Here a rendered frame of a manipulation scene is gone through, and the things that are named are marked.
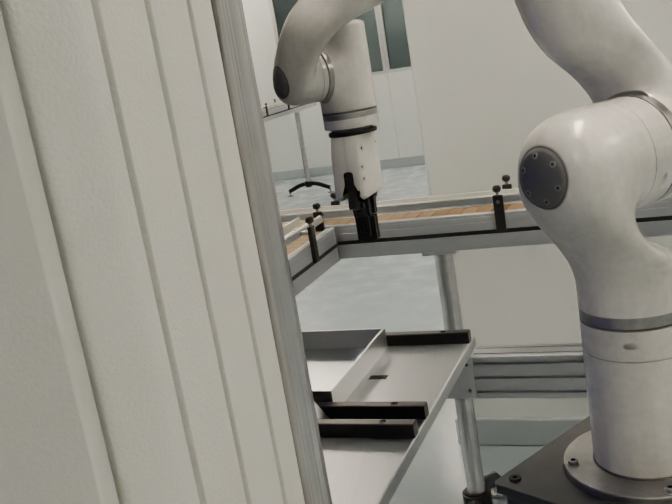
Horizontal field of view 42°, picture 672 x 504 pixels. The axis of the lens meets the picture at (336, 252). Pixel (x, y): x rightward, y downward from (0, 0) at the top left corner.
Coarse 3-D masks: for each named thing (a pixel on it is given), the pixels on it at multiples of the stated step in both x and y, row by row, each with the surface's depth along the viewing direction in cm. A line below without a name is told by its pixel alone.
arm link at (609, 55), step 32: (544, 0) 92; (576, 0) 90; (608, 0) 91; (544, 32) 93; (576, 32) 92; (608, 32) 91; (640, 32) 92; (576, 64) 95; (608, 64) 94; (640, 64) 93; (608, 96) 97; (640, 96) 93
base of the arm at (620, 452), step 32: (608, 352) 95; (640, 352) 93; (608, 384) 96; (640, 384) 94; (608, 416) 97; (640, 416) 95; (576, 448) 107; (608, 448) 99; (640, 448) 96; (576, 480) 100; (608, 480) 98; (640, 480) 97
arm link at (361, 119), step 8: (352, 112) 130; (360, 112) 131; (368, 112) 131; (376, 112) 133; (328, 120) 132; (336, 120) 131; (344, 120) 131; (352, 120) 131; (360, 120) 131; (368, 120) 131; (376, 120) 133; (328, 128) 133; (336, 128) 132; (344, 128) 131; (352, 128) 131; (360, 128) 132; (368, 128) 133
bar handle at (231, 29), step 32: (224, 0) 49; (224, 32) 49; (224, 64) 49; (256, 96) 50; (256, 128) 50; (256, 160) 51; (256, 192) 51; (256, 224) 51; (288, 288) 53; (288, 320) 53; (288, 352) 53; (288, 384) 54; (320, 448) 55; (320, 480) 55
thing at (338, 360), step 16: (304, 336) 154; (320, 336) 153; (336, 336) 152; (352, 336) 151; (368, 336) 150; (384, 336) 148; (320, 352) 152; (336, 352) 151; (352, 352) 149; (368, 352) 140; (320, 368) 144; (336, 368) 143; (352, 368) 134; (368, 368) 140; (320, 384) 137; (336, 384) 127; (352, 384) 133; (320, 400) 126; (336, 400) 127
